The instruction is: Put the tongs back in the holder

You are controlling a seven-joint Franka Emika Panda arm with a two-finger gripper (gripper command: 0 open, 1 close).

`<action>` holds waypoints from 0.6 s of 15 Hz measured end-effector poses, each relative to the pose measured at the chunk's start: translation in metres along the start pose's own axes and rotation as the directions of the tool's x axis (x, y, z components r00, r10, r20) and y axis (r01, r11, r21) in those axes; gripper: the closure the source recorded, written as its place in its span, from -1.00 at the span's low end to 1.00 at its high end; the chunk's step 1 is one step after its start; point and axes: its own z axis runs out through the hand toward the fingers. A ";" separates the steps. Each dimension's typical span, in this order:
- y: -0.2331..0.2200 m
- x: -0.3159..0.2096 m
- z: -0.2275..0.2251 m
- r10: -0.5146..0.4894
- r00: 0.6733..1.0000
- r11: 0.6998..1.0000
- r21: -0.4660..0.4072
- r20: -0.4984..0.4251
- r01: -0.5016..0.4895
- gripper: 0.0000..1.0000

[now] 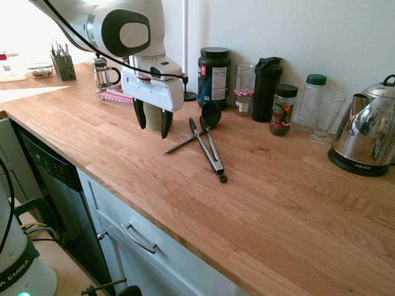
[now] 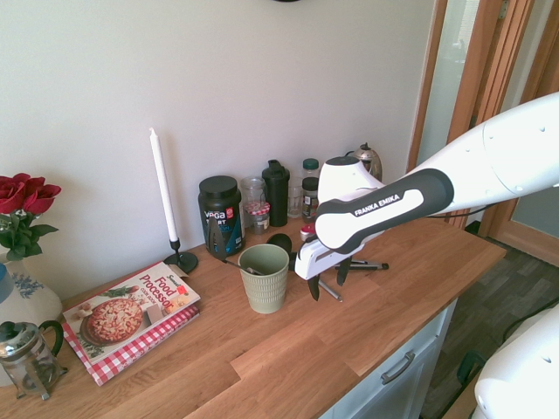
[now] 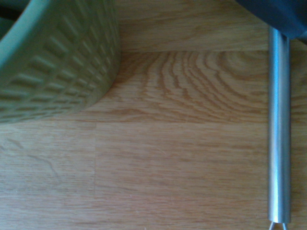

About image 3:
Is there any green ribbed ceramic utensil cup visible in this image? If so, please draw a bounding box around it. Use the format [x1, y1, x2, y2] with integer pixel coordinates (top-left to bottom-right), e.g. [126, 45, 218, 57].
[0, 0, 122, 124]

